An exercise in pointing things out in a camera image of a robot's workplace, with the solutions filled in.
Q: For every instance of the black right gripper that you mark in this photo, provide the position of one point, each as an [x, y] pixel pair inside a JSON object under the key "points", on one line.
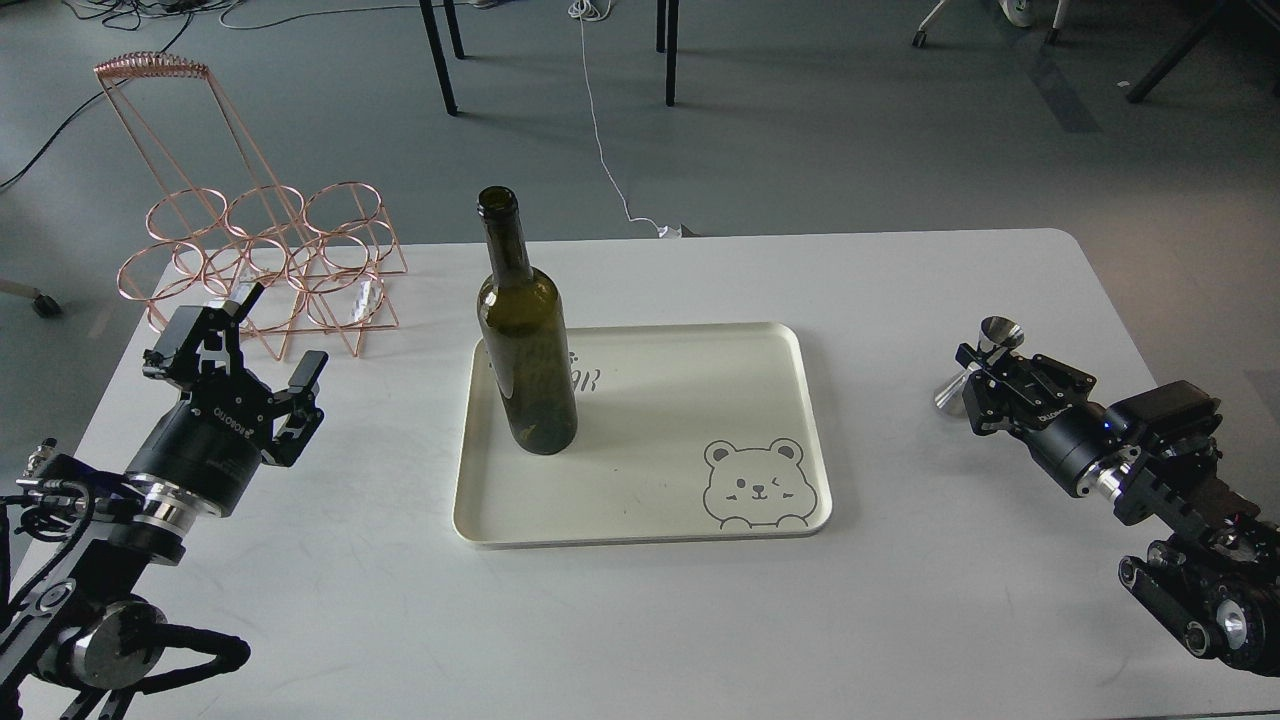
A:
{"points": [[1045, 404]]}

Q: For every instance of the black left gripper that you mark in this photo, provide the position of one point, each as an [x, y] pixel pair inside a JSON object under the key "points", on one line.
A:
{"points": [[226, 422]]}

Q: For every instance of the silver metal jigger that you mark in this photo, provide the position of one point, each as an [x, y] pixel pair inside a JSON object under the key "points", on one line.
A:
{"points": [[998, 337]]}

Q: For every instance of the dark green wine bottle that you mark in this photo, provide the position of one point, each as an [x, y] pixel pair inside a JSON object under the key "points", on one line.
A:
{"points": [[520, 313]]}

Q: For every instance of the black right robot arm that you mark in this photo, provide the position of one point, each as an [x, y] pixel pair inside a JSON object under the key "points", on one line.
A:
{"points": [[1213, 583]]}

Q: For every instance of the black caster wheel left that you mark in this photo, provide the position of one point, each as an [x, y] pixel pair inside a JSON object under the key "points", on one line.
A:
{"points": [[44, 305]]}

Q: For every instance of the cream bear serving tray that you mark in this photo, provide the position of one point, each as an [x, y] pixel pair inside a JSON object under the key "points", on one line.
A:
{"points": [[701, 432]]}

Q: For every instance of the dark diagonal furniture leg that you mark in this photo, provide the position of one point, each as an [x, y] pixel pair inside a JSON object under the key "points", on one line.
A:
{"points": [[1177, 52]]}

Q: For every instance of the copper wire wine rack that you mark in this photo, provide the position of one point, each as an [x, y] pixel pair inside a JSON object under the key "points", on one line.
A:
{"points": [[325, 258]]}

